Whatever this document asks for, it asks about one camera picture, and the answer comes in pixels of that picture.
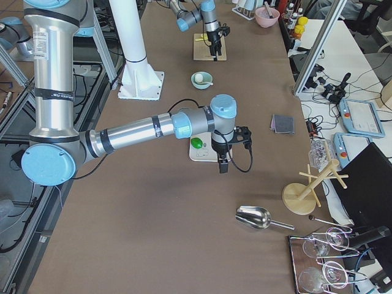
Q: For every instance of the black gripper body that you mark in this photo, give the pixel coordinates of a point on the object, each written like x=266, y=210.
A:
x=221, y=149
x=213, y=37

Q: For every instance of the mint green bowl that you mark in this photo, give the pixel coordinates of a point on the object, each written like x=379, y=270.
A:
x=206, y=77

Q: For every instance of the pink bowl with ice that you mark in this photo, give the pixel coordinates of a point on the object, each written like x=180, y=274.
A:
x=263, y=19

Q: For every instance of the bamboo cutting board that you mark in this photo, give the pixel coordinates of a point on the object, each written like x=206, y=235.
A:
x=201, y=50

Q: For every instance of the cream rabbit tray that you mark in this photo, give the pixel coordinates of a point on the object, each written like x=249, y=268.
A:
x=205, y=154

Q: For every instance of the green lime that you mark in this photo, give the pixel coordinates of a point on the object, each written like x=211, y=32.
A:
x=196, y=143

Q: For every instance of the metal scoop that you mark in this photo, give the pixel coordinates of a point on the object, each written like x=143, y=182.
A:
x=258, y=217

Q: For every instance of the metal muddler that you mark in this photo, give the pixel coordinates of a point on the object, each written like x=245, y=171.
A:
x=268, y=9

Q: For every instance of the grey folded cloth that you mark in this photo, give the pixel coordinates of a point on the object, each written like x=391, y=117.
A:
x=281, y=124

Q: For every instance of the wooden mug tree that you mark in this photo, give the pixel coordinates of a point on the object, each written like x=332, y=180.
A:
x=302, y=199

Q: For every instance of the near teach pendant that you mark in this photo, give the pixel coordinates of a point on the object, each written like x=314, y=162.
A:
x=348, y=146

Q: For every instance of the teach pendant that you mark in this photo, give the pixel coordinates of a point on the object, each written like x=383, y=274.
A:
x=360, y=117
x=348, y=146

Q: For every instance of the wine glass rack tray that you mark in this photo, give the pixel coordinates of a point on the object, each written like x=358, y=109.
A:
x=317, y=261

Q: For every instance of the far teach pendant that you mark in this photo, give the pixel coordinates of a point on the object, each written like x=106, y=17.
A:
x=360, y=117

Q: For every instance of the black monitor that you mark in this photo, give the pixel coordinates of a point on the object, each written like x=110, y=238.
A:
x=367, y=198

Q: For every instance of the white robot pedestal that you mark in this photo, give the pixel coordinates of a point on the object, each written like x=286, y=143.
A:
x=139, y=80

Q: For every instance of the aluminium frame post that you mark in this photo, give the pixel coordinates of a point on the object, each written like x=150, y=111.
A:
x=322, y=37

